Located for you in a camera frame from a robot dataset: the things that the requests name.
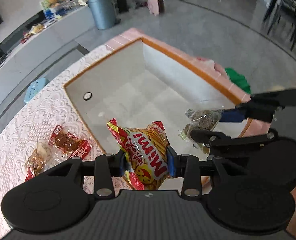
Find clear peanut snack packet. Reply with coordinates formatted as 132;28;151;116
25;142;65;181

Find clear dark snack packet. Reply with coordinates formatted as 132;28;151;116
179;109;224;151

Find orange white storage box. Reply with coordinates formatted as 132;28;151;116
63;28;274;190

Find light blue plastic stool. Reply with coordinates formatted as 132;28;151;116
24;77;49;104

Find blue grey trash can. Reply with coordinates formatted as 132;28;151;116
87;0;117;30

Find red braised meat packet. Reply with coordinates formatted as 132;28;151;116
48;125;92;160

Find pink small heater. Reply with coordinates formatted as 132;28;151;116
147;0;165;16

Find white lace tablecloth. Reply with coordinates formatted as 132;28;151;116
0;45;113;239

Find teddy bear gift box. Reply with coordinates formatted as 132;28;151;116
39;0;72;20

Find green cloth item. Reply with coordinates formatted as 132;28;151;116
225;68;251;94

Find grey white TV cabinet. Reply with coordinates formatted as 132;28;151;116
0;7;95;118

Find yellow red Mimi snack bag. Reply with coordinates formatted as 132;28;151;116
107;118;169;190

